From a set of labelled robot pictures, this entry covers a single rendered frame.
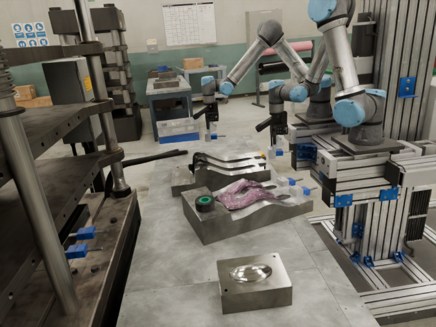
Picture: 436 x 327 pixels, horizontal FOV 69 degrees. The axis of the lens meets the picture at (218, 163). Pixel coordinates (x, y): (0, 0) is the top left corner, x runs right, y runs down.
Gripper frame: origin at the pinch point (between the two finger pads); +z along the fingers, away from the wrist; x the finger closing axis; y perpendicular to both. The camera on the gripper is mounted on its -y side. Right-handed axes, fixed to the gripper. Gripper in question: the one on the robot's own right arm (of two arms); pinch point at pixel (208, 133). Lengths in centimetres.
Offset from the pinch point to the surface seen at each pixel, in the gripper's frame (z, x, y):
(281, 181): 7, -61, 38
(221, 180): 9, -52, 9
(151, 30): -78, 569, -162
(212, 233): 11, -94, 7
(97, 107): -32, -56, -43
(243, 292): 8, -126, 18
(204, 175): 5, -53, 1
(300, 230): 15, -88, 41
